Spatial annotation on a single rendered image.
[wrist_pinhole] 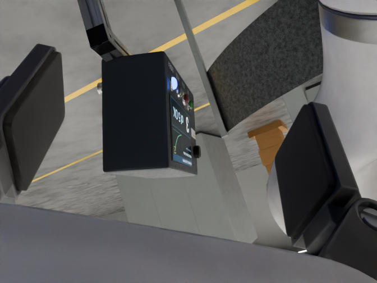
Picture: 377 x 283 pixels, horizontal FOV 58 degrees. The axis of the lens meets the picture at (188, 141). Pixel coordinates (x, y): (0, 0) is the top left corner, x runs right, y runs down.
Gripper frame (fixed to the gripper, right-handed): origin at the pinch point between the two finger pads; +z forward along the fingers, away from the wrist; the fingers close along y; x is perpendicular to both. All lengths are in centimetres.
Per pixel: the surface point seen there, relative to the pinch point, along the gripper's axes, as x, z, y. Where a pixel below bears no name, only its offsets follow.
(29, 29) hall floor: -104, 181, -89
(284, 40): -56, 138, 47
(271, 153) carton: -499, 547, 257
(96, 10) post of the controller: -15.9, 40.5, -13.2
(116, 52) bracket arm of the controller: -21.2, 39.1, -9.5
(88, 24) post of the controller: -17.5, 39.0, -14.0
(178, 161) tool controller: -33.4, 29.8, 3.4
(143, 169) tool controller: -32.2, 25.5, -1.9
